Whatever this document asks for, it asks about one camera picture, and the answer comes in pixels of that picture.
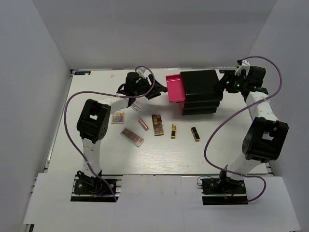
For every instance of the brown eyeshadow palette upright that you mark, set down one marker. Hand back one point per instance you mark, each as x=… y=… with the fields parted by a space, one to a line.
x=157 y=125

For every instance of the black drawer organizer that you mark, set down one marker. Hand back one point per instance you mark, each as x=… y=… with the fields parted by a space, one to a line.
x=200 y=95

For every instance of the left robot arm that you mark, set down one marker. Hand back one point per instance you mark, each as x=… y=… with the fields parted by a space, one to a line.
x=94 y=119

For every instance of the blue label right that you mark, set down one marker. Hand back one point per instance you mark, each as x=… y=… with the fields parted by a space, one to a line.
x=226 y=71

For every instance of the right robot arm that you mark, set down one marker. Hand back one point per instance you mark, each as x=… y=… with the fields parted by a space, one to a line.
x=266 y=135

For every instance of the white labelled card box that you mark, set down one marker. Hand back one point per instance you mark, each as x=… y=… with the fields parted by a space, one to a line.
x=137 y=106

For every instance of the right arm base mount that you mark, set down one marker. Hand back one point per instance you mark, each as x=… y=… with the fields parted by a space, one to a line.
x=215 y=192

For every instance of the blue label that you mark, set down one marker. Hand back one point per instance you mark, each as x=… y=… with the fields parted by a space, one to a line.
x=82 y=73
x=226 y=71

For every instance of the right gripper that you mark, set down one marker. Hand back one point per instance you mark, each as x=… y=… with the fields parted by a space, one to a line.
x=220 y=84

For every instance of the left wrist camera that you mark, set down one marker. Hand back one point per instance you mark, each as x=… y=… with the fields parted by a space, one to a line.
x=141 y=72

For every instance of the gold black lipstick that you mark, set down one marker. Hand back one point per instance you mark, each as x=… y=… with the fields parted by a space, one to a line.
x=173 y=131
x=195 y=134

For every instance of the pink brown eyeshadow palette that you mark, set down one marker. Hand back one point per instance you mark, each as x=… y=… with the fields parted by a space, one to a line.
x=132 y=137

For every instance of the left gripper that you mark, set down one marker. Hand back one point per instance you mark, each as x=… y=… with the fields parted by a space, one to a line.
x=154 y=92

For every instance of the rose gold lipstick tube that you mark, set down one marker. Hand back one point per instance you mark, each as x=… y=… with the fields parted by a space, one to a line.
x=143 y=124

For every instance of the pink drawer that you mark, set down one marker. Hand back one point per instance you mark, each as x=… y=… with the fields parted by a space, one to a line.
x=176 y=92

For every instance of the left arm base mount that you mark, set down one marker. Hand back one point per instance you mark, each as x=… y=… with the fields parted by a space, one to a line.
x=92 y=189

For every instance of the colourful eyeshadow palette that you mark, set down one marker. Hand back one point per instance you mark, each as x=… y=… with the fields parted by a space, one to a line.
x=118 y=118

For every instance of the blue label left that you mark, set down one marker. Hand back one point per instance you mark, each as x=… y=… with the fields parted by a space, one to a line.
x=82 y=73

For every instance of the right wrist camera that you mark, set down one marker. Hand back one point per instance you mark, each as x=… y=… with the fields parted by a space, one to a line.
x=242 y=65

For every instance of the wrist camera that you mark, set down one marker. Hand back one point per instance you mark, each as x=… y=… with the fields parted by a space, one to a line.
x=141 y=72
x=242 y=65

